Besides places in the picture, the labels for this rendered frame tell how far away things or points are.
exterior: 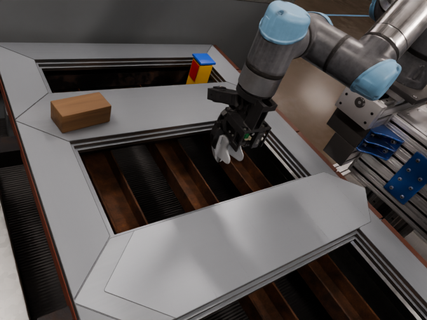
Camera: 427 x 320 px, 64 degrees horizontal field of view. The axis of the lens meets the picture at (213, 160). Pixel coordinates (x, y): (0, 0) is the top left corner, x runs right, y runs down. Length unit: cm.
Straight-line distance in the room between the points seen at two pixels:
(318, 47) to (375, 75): 11
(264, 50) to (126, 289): 46
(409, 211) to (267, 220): 67
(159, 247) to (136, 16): 82
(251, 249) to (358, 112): 64
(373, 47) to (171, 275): 53
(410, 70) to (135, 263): 100
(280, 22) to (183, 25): 80
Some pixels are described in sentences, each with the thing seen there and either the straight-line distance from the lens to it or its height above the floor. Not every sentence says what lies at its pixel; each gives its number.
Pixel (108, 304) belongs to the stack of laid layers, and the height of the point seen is 84.
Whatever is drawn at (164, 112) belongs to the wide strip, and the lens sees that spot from 96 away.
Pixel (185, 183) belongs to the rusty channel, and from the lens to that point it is 101.
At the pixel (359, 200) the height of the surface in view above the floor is 84.
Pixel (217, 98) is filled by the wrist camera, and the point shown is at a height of 103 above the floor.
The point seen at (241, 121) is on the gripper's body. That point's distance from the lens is 68.
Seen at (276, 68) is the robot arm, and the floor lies 117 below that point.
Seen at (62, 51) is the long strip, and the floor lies 84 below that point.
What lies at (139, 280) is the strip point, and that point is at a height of 84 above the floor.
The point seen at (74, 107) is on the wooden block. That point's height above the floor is 89.
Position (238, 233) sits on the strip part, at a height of 84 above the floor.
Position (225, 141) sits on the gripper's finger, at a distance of 73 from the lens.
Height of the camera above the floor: 141
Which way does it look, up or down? 41 degrees down
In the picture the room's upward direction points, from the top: 23 degrees clockwise
